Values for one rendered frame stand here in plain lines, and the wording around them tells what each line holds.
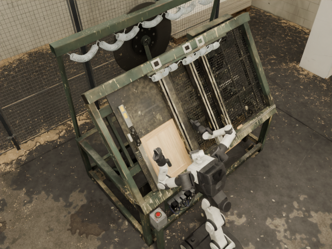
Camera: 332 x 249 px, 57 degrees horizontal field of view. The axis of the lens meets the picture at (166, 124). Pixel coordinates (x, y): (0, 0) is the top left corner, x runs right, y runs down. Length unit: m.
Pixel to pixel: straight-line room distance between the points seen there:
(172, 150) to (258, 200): 1.57
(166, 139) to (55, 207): 1.92
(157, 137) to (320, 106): 3.49
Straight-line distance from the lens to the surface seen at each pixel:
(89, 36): 2.97
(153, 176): 3.09
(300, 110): 5.64
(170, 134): 3.17
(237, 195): 4.27
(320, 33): 6.27
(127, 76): 2.85
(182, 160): 3.28
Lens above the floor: 3.57
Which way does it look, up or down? 45 degrees down
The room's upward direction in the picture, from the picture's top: 2 degrees counter-clockwise
